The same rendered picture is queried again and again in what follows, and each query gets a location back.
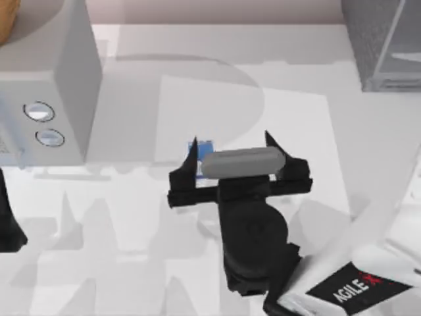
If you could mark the pale grey rounded box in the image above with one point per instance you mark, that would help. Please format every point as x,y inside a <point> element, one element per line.
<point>241,163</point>

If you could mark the grey cabinet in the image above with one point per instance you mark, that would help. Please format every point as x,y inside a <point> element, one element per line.
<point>368,42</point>

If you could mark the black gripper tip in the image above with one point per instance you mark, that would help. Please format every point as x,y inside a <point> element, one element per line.
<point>8,224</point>

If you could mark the large round microwave knob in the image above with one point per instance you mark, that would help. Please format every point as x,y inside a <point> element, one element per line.
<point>39,112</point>

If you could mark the brown rounded object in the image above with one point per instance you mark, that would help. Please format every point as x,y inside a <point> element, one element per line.
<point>6,16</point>

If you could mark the pale microwave oven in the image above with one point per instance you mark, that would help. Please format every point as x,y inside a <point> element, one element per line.
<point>65,49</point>

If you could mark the small blue box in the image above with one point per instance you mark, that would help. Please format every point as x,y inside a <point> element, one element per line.
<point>204,148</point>

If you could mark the small round microwave knob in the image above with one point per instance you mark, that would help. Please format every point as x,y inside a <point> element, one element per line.
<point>50,137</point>

